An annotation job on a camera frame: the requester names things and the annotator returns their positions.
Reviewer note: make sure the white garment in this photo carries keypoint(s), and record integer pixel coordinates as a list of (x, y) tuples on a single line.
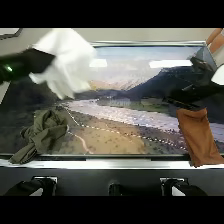
[(66, 63)]

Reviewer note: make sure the brown garment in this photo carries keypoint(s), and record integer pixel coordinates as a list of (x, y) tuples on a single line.
[(199, 136)]

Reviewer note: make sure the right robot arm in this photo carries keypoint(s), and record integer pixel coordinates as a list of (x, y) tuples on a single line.
[(200, 90)]

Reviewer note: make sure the person's forearm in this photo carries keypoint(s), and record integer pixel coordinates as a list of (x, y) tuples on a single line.
[(217, 40)]

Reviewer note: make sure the olive green garment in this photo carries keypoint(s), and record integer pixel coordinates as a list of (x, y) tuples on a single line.
[(46, 133)]

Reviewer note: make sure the silver frame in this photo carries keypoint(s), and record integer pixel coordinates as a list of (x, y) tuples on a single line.
[(100, 164)]

